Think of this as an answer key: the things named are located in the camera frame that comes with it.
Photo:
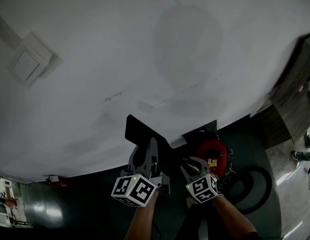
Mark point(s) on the small pink object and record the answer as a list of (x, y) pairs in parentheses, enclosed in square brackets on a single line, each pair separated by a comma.
[(300, 88)]

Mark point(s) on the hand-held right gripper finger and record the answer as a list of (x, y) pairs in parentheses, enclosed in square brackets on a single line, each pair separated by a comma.
[(204, 164), (187, 176)]

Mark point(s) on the person's left forearm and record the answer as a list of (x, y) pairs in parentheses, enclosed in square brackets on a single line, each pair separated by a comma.
[(142, 219)]

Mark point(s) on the white storage rack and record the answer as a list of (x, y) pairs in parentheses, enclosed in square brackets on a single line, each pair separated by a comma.
[(4, 204)]

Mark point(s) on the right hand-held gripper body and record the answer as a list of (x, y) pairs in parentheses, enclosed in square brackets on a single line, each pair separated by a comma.
[(202, 187)]

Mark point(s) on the grey wooden shelf cabinet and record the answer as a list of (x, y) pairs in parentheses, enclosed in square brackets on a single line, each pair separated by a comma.
[(290, 101)]

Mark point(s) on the person's left white shoe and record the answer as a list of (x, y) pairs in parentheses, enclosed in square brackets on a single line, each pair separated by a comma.
[(191, 201)]

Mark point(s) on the person's black trousers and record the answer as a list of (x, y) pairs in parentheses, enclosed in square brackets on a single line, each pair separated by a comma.
[(194, 221)]

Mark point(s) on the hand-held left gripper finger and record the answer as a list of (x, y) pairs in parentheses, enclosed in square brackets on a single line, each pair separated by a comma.
[(151, 159), (134, 162)]

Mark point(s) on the black flat board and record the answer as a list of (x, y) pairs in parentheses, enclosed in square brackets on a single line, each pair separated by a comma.
[(204, 130)]

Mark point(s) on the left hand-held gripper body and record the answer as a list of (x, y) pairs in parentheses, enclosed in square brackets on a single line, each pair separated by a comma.
[(132, 190)]

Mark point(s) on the red fire extinguisher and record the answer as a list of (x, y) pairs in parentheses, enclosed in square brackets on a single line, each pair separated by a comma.
[(57, 181)]

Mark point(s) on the white wall switch box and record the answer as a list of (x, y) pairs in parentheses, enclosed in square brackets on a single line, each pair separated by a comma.
[(32, 59)]

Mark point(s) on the person's right forearm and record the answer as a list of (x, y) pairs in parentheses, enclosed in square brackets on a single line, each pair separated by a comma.
[(232, 216)]

